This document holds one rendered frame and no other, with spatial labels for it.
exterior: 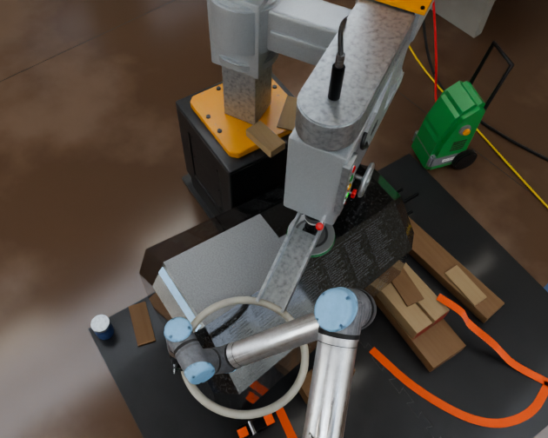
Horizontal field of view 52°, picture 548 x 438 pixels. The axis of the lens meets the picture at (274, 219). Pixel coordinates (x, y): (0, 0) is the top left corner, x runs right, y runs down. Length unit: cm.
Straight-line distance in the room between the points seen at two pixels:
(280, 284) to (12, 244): 201
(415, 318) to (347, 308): 170
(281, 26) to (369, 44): 60
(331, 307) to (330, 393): 23
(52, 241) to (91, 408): 110
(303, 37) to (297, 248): 90
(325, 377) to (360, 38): 116
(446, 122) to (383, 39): 173
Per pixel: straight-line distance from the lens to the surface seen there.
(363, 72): 194
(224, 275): 242
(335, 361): 155
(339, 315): 151
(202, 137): 305
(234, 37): 259
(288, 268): 231
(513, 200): 407
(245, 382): 249
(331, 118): 178
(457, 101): 372
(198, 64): 456
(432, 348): 326
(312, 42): 252
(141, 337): 327
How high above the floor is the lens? 303
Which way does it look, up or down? 57 degrees down
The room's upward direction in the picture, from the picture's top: 3 degrees clockwise
